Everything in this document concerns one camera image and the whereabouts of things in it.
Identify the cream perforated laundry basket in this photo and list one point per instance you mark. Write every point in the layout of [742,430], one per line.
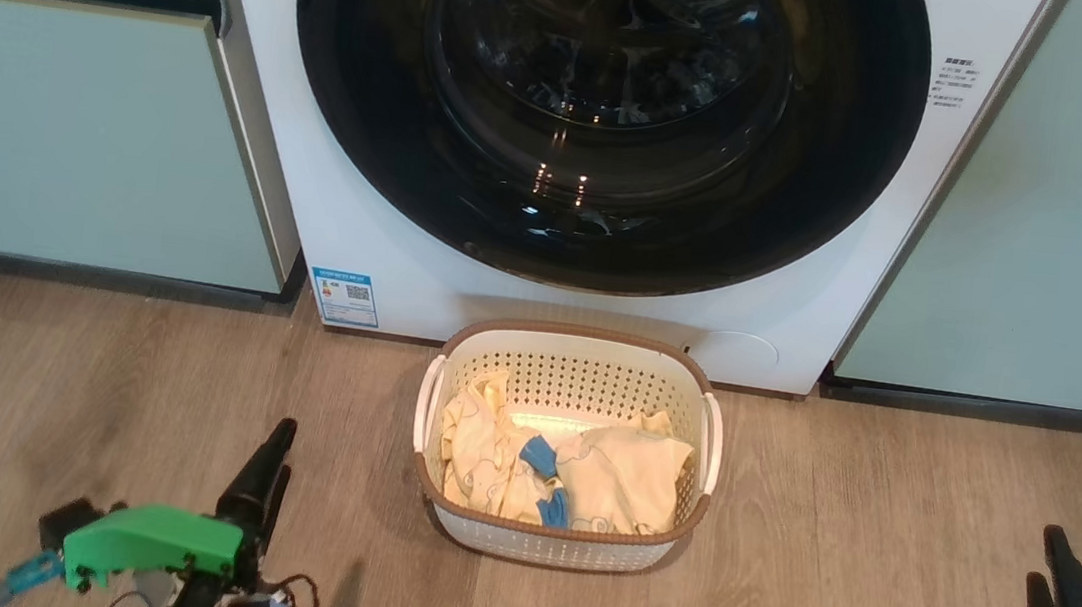
[556,546]

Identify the pale yellow garment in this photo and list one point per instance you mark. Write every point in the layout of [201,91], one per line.
[481,448]

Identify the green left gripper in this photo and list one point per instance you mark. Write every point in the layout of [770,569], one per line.
[154,539]

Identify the cream garment with blue cuffs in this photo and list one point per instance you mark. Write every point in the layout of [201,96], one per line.
[624,473]

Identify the plain pale green cabinet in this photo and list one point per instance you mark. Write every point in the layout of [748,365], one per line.
[1070,249]

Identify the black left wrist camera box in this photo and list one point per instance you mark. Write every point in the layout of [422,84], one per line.
[71,521]

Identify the round washing machine door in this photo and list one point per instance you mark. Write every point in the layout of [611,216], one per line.
[816,172]

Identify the blue energy label sticker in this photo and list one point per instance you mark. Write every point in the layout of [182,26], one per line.
[346,297]

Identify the white front-load washing machine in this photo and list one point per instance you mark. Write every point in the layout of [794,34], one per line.
[388,227]

